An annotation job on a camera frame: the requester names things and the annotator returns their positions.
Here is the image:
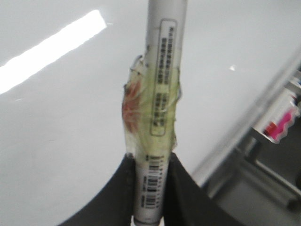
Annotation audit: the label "white taped whiteboard marker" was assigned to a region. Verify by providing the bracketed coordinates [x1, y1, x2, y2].
[122, 0, 188, 226]

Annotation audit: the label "white whiteboard with aluminium frame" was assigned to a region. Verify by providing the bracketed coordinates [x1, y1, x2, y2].
[0, 0, 301, 226]

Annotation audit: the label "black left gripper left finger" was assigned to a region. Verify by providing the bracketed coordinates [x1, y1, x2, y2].
[60, 155, 135, 226]

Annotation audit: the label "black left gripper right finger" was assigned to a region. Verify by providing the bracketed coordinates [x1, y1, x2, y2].
[163, 153, 242, 226]

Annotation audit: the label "colourful boxes on shelf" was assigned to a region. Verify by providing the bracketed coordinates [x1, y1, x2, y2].
[263, 68, 301, 144]

